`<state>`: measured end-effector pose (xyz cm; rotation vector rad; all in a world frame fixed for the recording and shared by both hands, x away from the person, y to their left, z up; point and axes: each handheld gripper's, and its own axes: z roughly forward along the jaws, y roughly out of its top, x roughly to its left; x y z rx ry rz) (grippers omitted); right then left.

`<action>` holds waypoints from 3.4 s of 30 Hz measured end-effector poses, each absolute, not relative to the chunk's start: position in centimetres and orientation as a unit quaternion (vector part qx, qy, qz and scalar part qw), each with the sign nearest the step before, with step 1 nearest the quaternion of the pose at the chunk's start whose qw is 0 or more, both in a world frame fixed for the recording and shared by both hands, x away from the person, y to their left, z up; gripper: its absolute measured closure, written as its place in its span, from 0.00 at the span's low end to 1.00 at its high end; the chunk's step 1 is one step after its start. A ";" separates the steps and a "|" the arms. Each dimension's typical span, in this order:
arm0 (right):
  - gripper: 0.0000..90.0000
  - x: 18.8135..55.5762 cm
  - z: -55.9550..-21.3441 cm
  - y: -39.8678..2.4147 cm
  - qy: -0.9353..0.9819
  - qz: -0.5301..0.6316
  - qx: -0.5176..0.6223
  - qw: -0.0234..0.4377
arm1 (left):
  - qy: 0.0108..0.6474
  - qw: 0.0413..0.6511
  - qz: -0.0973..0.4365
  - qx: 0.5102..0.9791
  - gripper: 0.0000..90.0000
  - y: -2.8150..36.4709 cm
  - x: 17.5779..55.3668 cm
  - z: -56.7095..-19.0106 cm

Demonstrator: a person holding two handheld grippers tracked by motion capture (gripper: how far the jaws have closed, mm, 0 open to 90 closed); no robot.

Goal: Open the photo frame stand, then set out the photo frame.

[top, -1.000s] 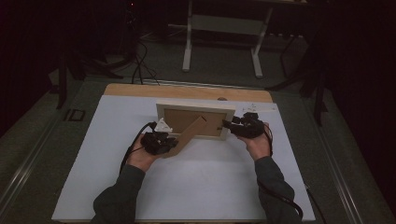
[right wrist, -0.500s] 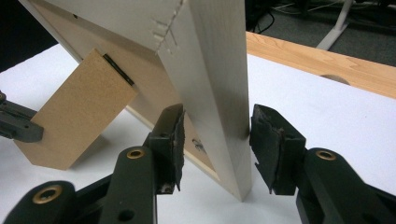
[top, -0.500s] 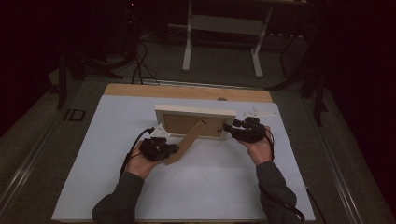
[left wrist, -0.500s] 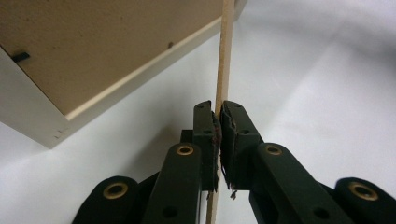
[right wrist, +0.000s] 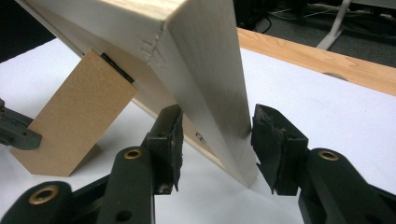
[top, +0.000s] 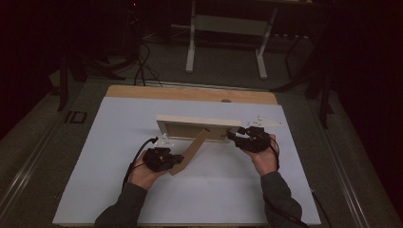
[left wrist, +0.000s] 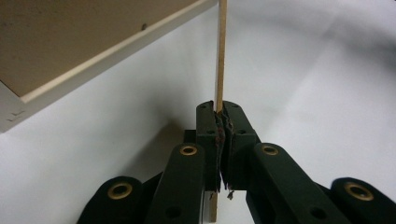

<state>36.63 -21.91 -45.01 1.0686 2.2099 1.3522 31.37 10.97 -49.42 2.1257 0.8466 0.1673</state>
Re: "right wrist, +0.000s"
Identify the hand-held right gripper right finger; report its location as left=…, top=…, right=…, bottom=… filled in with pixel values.
left=250, top=104, right=309, bottom=197

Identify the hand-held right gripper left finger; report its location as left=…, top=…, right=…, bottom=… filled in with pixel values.
left=141, top=104, right=185, bottom=195

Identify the wooden picture frame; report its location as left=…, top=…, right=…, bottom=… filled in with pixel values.
left=8, top=0, right=260, bottom=189

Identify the white table cover sheet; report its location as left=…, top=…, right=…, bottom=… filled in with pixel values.
left=0, top=38, right=396, bottom=224

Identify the black floor cable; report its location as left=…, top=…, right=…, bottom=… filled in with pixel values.
left=253, top=13, right=273, bottom=35

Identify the white metal desk frame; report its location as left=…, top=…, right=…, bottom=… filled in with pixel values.
left=316, top=0, right=353, bottom=50

